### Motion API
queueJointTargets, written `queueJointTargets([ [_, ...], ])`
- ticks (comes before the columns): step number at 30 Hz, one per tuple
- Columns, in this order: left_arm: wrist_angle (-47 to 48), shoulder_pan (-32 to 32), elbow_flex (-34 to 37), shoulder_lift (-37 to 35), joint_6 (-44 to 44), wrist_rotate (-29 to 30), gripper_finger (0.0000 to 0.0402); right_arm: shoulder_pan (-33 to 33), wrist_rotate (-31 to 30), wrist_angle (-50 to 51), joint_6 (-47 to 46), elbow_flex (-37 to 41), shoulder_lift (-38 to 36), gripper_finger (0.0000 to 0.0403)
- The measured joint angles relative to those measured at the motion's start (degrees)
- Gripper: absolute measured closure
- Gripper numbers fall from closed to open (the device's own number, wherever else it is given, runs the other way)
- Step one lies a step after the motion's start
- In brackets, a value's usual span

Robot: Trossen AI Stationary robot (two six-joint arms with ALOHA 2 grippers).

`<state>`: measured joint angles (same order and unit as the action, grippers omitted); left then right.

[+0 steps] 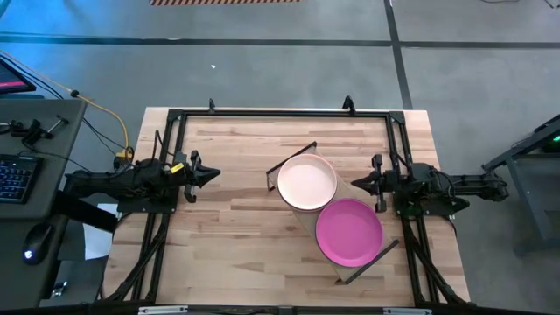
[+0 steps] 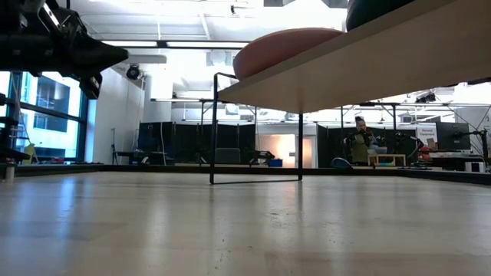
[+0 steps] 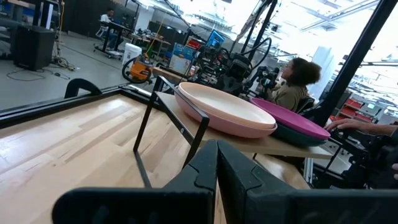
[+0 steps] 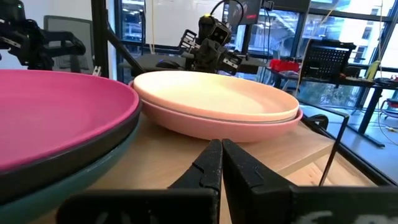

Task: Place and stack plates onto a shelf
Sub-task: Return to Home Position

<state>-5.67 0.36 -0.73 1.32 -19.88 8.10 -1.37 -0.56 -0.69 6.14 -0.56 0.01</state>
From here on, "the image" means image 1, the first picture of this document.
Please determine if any grey computer desk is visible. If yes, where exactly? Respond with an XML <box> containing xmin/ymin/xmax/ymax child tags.
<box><xmin>0</xmin><ymin>98</ymin><xmax>88</xmax><ymax>310</ymax></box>

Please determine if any black computer mouse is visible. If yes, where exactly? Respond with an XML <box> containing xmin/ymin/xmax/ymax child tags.
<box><xmin>21</xmin><ymin>221</ymin><xmax>56</xmax><ymax>266</ymax></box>

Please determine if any pink plate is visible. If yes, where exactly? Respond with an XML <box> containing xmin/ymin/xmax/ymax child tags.
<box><xmin>314</xmin><ymin>198</ymin><xmax>385</xmax><ymax>269</ymax></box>

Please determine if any silver table latch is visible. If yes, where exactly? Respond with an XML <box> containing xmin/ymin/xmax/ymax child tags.
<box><xmin>138</xmin><ymin>305</ymin><xmax>189</xmax><ymax>315</ymax></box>
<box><xmin>382</xmin><ymin>307</ymin><xmax>433</xmax><ymax>315</ymax></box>

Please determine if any black cable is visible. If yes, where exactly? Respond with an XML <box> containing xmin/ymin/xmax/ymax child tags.
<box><xmin>0</xmin><ymin>54</ymin><xmax>129</xmax><ymax>153</ymax></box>

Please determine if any yellow cable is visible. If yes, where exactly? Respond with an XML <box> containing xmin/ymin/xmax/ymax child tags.
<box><xmin>0</xmin><ymin>50</ymin><xmax>133</xmax><ymax>159</ymax></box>

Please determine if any black desk clamp mount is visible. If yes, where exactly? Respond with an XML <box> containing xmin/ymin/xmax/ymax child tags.
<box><xmin>8</xmin><ymin>114</ymin><xmax>70</xmax><ymax>148</ymax></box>

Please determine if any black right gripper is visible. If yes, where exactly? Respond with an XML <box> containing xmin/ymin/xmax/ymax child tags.
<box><xmin>351</xmin><ymin>153</ymin><xmax>413</xmax><ymax>214</ymax></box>

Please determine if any dark metal cart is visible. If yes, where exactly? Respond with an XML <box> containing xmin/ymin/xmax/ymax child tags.
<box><xmin>480</xmin><ymin>113</ymin><xmax>560</xmax><ymax>257</ymax></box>

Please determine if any cream plate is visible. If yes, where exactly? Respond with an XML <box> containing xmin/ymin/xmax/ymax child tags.
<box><xmin>276</xmin><ymin>152</ymin><xmax>339</xmax><ymax>214</ymax></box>

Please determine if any dark monitor with pink screen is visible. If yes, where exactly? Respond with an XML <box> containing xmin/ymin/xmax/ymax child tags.
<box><xmin>0</xmin><ymin>59</ymin><xmax>37</xmax><ymax>95</ymax></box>

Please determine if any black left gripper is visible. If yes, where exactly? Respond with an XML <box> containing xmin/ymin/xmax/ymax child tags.
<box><xmin>172</xmin><ymin>150</ymin><xmax>222</xmax><ymax>204</ymax></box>

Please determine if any black backlit keyboard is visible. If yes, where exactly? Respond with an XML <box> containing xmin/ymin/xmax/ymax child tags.
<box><xmin>0</xmin><ymin>153</ymin><xmax>44</xmax><ymax>205</ymax></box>

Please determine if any black aluminium table frame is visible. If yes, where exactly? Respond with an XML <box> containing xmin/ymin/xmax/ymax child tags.
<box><xmin>94</xmin><ymin>108</ymin><xmax>472</xmax><ymax>307</ymax></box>

